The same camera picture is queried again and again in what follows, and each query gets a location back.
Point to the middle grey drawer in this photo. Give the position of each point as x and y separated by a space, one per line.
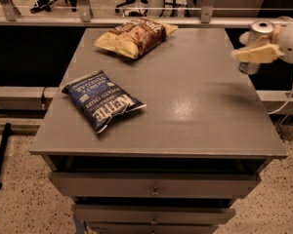
153 215

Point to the blue kettle chip bag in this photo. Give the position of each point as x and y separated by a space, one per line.
100 99

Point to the grey drawer cabinet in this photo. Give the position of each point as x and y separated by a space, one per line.
202 117

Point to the black sneaker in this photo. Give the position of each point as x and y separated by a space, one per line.
41 5

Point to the brown chip bag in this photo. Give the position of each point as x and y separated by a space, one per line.
136 37

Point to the metal railing frame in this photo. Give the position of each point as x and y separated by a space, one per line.
11 15

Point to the bottom grey drawer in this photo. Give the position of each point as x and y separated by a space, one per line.
108 228

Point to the top grey drawer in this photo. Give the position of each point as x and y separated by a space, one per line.
154 185

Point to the grey drawer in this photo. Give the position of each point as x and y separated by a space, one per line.
153 215
108 228
154 185

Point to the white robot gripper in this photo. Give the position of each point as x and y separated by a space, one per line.
263 47

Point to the black metal stand leg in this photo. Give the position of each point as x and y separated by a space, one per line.
0 156

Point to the silver blue redbull can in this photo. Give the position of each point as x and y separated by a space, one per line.
257 47

